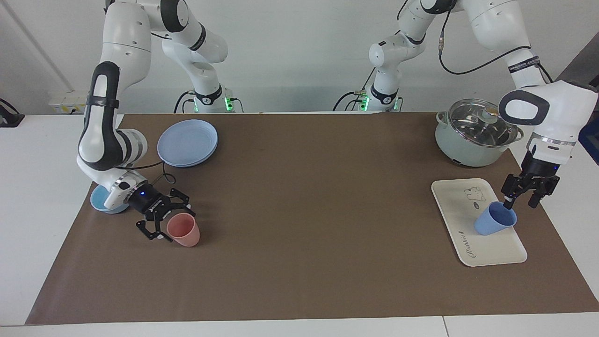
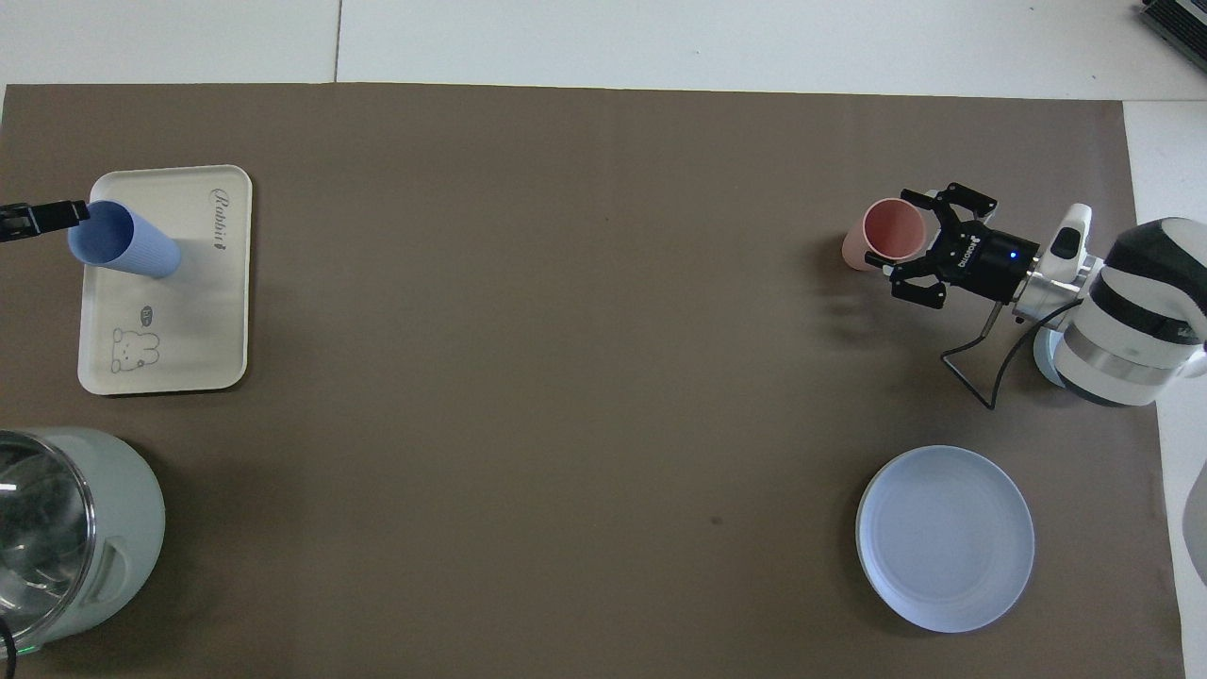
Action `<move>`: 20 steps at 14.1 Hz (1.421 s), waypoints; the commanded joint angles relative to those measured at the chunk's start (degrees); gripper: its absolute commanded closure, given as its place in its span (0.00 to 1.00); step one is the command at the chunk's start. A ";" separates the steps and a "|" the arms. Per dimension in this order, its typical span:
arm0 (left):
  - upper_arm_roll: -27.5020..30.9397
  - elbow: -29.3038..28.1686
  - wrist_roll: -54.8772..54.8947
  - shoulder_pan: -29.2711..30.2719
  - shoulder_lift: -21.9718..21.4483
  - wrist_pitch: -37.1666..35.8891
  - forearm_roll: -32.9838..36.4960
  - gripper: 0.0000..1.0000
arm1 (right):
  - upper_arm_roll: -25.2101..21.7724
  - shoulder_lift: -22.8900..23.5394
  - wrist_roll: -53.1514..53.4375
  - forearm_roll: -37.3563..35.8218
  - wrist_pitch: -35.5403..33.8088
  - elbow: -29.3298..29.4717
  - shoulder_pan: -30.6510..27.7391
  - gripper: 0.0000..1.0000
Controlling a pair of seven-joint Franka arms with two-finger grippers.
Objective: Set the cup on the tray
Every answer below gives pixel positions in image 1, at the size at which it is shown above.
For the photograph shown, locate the black base cables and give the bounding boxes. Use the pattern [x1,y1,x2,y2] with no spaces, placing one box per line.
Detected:
[173,88,244,114]
[333,67,404,113]

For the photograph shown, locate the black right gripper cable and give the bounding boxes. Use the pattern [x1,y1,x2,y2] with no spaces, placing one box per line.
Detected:
[116,159,176,186]

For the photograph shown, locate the blue box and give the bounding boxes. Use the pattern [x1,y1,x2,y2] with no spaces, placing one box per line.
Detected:
[578,119,599,165]

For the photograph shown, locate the pale blue plate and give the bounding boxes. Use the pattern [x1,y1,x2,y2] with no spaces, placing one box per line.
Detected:
[157,119,219,169]

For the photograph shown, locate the pink plastic cup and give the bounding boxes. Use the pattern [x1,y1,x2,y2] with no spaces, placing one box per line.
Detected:
[166,212,201,248]

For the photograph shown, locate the cream rabbit print tray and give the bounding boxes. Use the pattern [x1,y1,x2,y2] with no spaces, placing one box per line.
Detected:
[431,177,528,268]

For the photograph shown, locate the blue plastic cup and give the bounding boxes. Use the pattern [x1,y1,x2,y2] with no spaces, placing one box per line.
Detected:
[474,201,518,236]

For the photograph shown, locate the white power strip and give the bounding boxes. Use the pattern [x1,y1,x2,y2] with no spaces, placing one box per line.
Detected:
[49,91,90,114]

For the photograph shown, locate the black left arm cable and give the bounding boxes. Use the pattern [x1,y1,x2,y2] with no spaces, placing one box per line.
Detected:
[437,8,554,86]

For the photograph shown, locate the brown table mat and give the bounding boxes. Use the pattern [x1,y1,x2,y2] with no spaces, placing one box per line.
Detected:
[25,112,599,326]

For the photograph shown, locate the light blue bowl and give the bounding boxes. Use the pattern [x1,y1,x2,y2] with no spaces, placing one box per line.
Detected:
[89,184,132,215]

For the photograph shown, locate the mint green electric pot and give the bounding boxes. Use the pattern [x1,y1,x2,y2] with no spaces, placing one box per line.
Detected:
[435,98,524,169]

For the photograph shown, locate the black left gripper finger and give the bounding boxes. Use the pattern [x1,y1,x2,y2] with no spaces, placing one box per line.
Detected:
[168,188,197,218]
[136,217,174,243]

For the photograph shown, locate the glass pot lid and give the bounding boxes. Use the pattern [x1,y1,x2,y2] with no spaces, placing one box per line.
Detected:
[448,99,519,148]

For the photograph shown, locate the black desk object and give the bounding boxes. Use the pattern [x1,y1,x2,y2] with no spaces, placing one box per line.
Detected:
[0,98,25,128]

